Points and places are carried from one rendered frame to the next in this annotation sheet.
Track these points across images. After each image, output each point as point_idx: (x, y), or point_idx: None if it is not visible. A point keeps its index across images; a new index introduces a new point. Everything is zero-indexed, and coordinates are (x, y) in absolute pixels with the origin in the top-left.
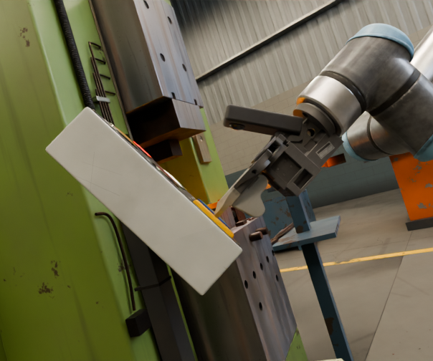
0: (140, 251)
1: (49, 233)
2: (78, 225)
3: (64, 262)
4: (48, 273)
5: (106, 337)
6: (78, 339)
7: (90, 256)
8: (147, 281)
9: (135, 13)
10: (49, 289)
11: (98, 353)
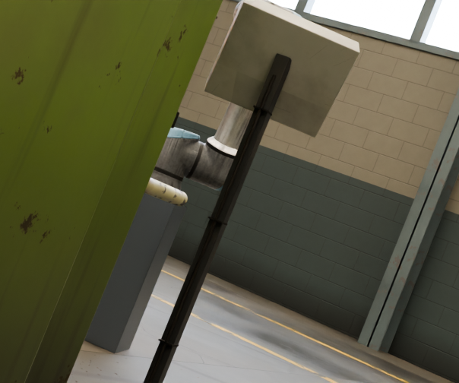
0: (278, 92)
1: (198, 0)
2: (210, 15)
3: (188, 35)
4: (177, 33)
5: (166, 117)
6: (154, 106)
7: (199, 45)
8: (270, 110)
9: None
10: (169, 47)
11: (155, 128)
